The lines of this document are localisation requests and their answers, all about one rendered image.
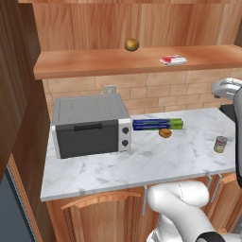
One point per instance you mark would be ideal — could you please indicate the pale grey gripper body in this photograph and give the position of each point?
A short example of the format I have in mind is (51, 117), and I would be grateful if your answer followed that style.
(227, 86)

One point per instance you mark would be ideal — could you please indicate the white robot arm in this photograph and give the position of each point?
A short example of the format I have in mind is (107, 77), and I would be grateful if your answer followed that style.
(179, 204)

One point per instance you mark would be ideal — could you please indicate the green and red food can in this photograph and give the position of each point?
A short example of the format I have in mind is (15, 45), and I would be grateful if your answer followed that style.
(220, 144)

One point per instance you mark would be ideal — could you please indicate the black hob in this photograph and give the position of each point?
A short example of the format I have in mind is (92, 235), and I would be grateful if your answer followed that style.
(227, 112)

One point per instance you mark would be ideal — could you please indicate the red and white packet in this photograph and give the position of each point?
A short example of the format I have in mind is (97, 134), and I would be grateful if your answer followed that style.
(173, 59)

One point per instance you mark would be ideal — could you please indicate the brown round bun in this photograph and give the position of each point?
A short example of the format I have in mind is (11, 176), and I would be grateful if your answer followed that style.
(165, 133)

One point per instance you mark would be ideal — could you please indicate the blue and green long box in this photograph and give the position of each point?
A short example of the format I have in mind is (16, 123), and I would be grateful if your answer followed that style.
(156, 124)

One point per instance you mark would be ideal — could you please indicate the brown round fruit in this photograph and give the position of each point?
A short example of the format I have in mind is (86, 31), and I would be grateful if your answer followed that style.
(132, 44)

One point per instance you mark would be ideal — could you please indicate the black toaster oven knob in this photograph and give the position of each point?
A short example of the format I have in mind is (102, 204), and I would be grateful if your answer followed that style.
(125, 143)
(125, 130)

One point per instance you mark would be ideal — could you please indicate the grey toaster oven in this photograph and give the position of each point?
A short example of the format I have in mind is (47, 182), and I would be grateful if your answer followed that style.
(89, 126)

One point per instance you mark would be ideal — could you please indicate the tall dark wooden cabinet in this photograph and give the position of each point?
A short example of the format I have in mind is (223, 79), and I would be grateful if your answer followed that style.
(22, 94)

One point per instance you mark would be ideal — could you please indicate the dark grey appliance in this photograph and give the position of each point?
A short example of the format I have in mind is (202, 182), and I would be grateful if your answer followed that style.
(12, 211)

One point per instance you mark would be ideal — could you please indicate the wooden wall shelf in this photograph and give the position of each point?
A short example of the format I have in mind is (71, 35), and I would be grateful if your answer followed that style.
(126, 63)

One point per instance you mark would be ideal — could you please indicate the white wall outlet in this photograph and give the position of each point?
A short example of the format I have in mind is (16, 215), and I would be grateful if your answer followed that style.
(110, 89)

